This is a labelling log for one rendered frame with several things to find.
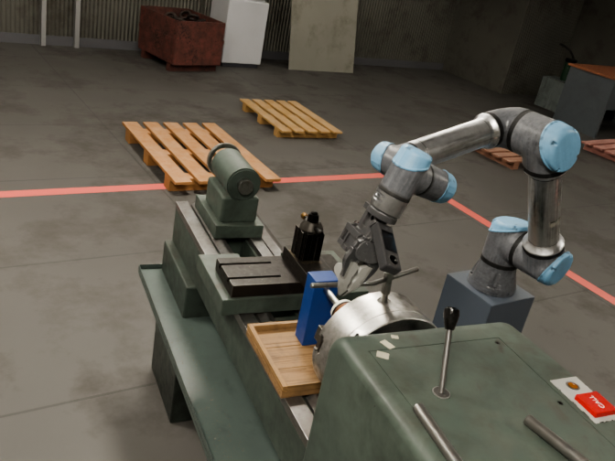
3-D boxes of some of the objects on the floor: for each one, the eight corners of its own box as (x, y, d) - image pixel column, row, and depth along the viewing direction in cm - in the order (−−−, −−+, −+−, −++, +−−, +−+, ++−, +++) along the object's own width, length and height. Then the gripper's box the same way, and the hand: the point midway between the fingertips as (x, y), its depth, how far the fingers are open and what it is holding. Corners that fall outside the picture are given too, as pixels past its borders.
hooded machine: (244, 58, 994) (257, -34, 940) (261, 69, 954) (275, -27, 901) (204, 57, 959) (216, -39, 905) (221, 67, 920) (233, -33, 866)
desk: (657, 137, 1028) (681, 82, 993) (594, 138, 941) (617, 79, 906) (611, 120, 1088) (631, 68, 1052) (548, 120, 1001) (568, 62, 966)
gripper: (387, 208, 154) (343, 285, 159) (357, 196, 149) (313, 276, 154) (406, 224, 147) (360, 305, 152) (375, 212, 142) (329, 295, 147)
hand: (344, 292), depth 150 cm, fingers closed
